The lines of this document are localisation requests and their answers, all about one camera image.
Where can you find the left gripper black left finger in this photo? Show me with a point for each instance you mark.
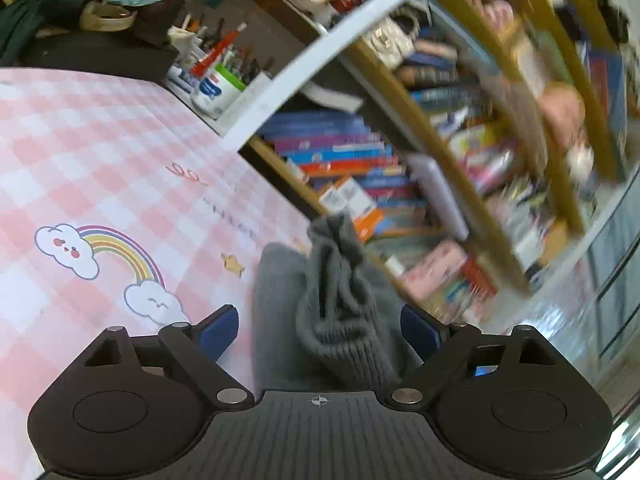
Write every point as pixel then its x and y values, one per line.
pixel 130 405

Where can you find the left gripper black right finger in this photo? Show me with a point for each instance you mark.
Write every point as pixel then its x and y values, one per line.
pixel 511 406

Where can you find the grey sweatshirt garment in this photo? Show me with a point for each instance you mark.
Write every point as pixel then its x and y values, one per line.
pixel 328 320

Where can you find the pink checked cartoon desk mat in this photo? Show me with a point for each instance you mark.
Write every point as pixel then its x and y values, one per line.
pixel 119 207

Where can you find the orange and blue boxed book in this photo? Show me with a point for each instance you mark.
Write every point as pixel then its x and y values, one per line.
pixel 347 196

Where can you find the row of colourful upright books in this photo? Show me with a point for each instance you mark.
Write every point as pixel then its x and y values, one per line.
pixel 322 146

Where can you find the wooden and white bookshelf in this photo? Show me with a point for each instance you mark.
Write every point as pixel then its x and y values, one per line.
pixel 521 103

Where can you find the white pen holder with pens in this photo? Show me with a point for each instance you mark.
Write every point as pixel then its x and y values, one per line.
pixel 225 80

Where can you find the white quilted small handbag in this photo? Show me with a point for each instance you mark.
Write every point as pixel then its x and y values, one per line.
pixel 392 39

